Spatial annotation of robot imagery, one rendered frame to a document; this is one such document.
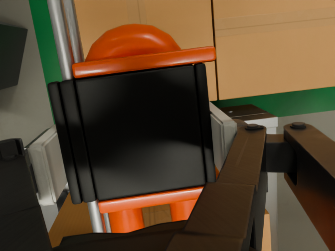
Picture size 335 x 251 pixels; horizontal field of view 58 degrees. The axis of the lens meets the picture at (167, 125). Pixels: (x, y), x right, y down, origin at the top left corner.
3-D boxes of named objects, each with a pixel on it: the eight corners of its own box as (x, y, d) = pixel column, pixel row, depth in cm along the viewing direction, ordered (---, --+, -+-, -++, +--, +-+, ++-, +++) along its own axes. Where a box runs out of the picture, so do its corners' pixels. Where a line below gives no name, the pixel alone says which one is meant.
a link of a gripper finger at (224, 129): (221, 123, 14) (237, 121, 14) (196, 99, 21) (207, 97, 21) (225, 183, 15) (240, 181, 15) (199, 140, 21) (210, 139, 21)
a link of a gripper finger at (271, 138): (249, 147, 12) (319, 138, 13) (219, 120, 17) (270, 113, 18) (250, 181, 13) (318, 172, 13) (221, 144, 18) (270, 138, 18)
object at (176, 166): (210, 165, 22) (229, 195, 17) (108, 180, 22) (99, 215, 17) (198, 48, 20) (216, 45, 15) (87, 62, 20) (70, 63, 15)
